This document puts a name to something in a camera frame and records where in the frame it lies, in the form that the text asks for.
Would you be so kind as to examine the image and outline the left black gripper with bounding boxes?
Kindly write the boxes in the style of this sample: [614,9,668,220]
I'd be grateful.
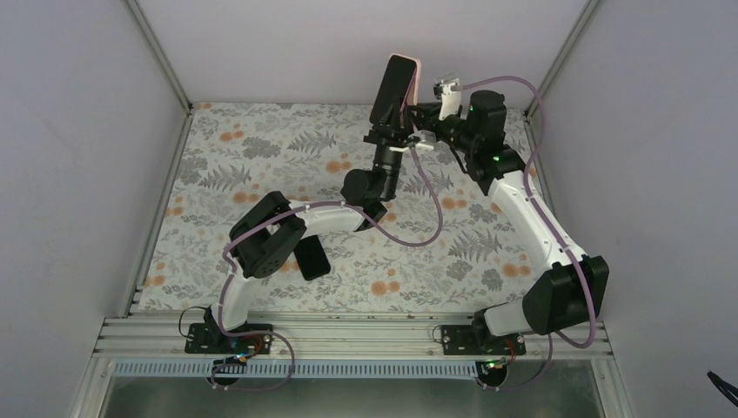
[363,98,414,200]

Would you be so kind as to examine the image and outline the black phone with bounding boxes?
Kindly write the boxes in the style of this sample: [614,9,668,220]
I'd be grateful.
[294,235,331,281]

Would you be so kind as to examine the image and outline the pink phone case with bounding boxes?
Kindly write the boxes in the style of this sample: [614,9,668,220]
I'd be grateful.
[387,54,421,105]

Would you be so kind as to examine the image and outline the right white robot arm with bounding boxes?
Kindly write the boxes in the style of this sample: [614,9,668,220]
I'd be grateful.
[410,91,609,354]

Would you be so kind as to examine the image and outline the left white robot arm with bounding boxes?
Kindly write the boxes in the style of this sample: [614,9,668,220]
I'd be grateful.
[204,98,415,353]

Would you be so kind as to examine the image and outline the floral table mat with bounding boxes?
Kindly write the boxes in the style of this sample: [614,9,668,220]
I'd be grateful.
[138,103,538,313]

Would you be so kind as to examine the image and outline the black object at edge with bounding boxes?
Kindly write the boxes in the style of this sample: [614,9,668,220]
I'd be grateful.
[707,371,738,407]

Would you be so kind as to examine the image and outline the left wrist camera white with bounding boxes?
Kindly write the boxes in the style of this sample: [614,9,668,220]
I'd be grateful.
[389,130,438,153]

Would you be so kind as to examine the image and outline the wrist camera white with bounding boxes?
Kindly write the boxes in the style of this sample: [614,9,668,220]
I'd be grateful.
[433,78,463,121]
[389,130,438,153]

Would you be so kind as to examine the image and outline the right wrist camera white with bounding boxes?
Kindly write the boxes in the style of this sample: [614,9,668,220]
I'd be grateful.
[433,78,463,121]

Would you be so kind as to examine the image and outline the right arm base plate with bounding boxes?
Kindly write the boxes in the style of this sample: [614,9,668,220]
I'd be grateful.
[439,325,527,356]

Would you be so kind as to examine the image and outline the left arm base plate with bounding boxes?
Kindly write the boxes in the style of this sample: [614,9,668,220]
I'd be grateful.
[184,323,272,356]

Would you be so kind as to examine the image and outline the slotted cable duct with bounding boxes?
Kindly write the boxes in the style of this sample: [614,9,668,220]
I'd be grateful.
[112,359,480,380]

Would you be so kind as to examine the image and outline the aluminium mounting rail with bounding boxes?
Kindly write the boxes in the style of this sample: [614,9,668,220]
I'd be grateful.
[91,313,614,361]

